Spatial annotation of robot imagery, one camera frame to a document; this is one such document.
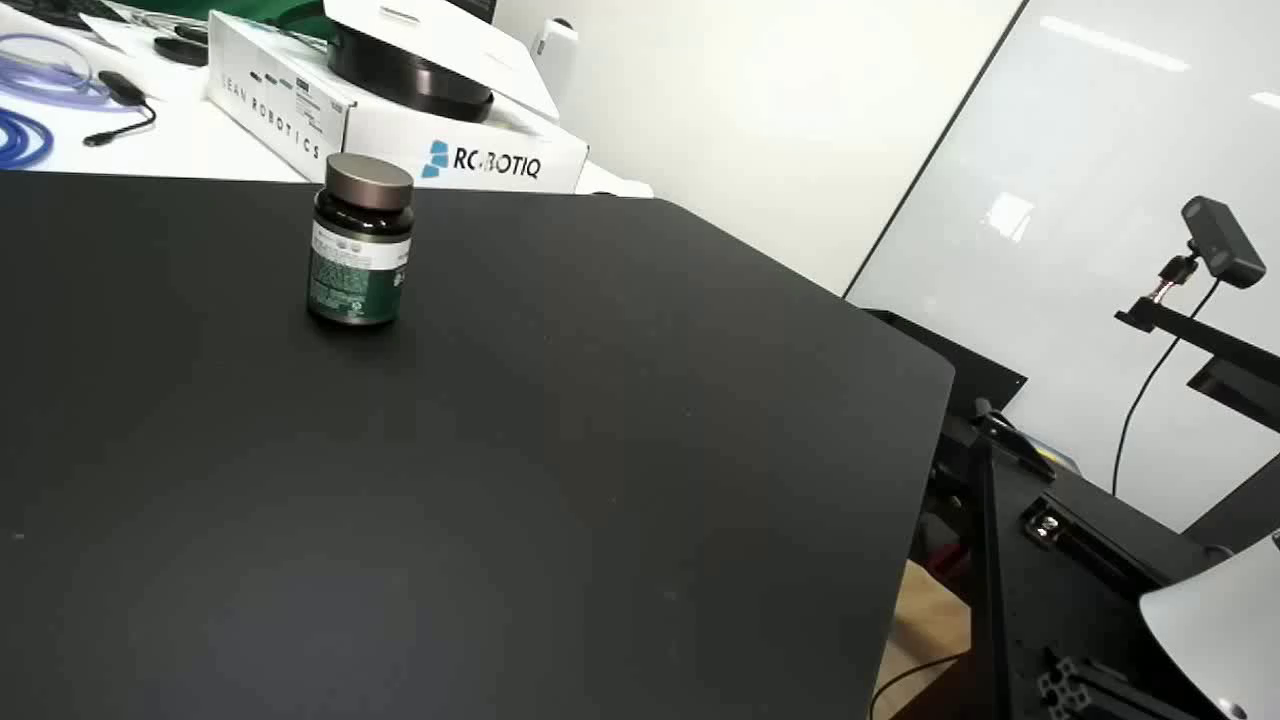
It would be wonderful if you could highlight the dark green-labelled pill bottle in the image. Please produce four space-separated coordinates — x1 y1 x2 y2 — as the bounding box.
304 147 421 332

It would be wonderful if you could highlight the white Robotiq cardboard box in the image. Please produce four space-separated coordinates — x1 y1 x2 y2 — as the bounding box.
199 0 594 197

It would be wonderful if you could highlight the small black flat object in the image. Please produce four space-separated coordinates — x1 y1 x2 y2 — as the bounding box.
149 17 213 70

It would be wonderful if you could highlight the black metal frame stand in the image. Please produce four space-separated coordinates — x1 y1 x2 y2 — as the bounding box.
863 309 1280 720

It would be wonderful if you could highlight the thin black camera cable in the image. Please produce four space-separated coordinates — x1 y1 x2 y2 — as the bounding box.
1108 249 1229 500

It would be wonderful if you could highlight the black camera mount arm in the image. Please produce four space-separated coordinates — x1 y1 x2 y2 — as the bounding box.
1111 297 1280 433

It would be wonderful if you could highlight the black cable with adapter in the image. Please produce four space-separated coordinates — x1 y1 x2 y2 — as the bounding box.
81 68 165 153

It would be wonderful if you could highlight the black camera on mount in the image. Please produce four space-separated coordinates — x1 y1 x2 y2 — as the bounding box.
1177 192 1272 293

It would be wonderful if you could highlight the blue coiled cable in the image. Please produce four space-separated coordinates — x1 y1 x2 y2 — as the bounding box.
0 30 105 172

